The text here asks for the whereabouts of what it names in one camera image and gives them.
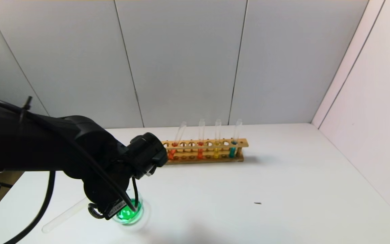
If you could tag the blue pigment test tube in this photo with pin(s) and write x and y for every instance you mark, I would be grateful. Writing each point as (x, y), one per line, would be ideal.
(232, 152)

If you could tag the yellow pigment test tube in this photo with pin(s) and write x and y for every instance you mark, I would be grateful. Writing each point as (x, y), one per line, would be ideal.
(63, 217)
(216, 153)

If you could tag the orange pigment test tube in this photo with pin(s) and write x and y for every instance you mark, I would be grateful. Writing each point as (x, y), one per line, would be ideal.
(200, 153)
(171, 155)

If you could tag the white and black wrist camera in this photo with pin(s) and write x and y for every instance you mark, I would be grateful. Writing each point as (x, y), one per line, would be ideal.
(117, 208)

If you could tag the wooden test tube rack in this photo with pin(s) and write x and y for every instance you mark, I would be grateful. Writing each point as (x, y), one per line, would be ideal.
(208, 157)

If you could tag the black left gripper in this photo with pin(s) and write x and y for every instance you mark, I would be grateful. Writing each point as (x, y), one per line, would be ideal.
(115, 208)

